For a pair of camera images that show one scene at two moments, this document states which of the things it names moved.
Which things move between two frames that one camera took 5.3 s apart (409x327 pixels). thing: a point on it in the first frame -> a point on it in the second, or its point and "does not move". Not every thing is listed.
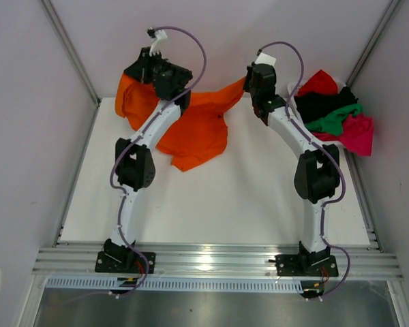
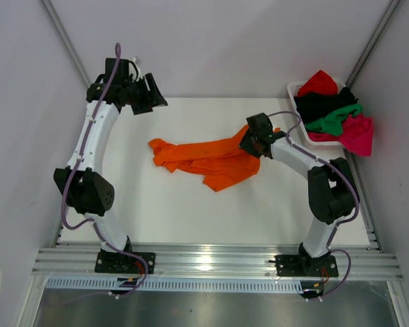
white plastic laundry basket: (296, 116) does not move
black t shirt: (310, 106) does not move
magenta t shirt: (357, 134) does not move
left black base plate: (105, 263) does not move
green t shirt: (332, 122) does not move
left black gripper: (140, 68) -> (155, 99)
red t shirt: (320, 82) does not move
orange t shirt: (200, 135) -> (219, 162)
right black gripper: (249, 80) -> (251, 144)
